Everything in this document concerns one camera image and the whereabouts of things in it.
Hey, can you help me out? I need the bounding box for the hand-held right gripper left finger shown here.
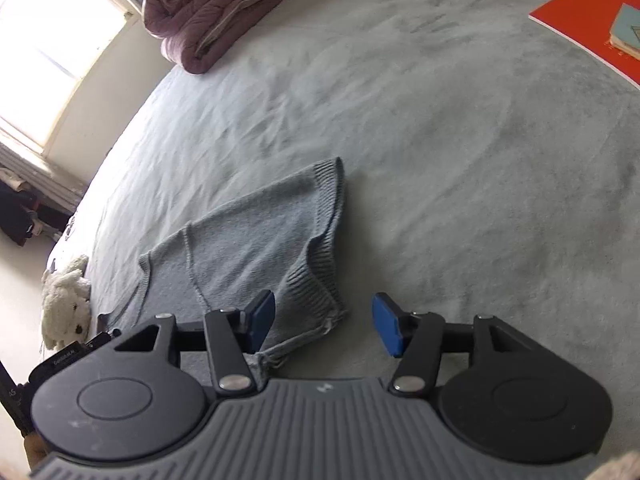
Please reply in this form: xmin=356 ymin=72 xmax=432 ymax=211
xmin=112 ymin=290 xmax=277 ymax=396

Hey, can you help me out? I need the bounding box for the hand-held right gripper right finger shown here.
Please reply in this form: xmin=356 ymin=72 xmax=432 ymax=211
xmin=371 ymin=292 xmax=543 ymax=396

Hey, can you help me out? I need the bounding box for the grey knit sweater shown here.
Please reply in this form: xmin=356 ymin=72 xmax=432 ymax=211
xmin=100 ymin=157 xmax=351 ymax=386

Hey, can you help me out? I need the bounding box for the person's right forearm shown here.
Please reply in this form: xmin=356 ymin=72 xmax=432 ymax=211
xmin=596 ymin=452 xmax=640 ymax=480

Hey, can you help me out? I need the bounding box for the white plush dog toy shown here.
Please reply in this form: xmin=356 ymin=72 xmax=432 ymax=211
xmin=41 ymin=255 xmax=93 ymax=351

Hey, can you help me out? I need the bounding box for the dark hanging jacket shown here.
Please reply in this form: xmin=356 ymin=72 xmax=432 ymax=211
xmin=0 ymin=180 xmax=71 ymax=247

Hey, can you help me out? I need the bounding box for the grey bed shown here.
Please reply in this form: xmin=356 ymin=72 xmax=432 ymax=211
xmin=47 ymin=0 xmax=640 ymax=461

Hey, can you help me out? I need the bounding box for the pink folded quilt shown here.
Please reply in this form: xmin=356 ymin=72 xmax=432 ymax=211
xmin=142 ymin=0 xmax=311 ymax=75

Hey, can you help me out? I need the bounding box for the window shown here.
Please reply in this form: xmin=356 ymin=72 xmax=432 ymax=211
xmin=0 ymin=0 xmax=141 ymax=156

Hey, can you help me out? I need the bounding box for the red book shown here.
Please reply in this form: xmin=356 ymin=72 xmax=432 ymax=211
xmin=528 ymin=0 xmax=640 ymax=92

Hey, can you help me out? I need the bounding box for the light blue booklet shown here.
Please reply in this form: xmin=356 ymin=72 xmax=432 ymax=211
xmin=607 ymin=2 xmax=640 ymax=61

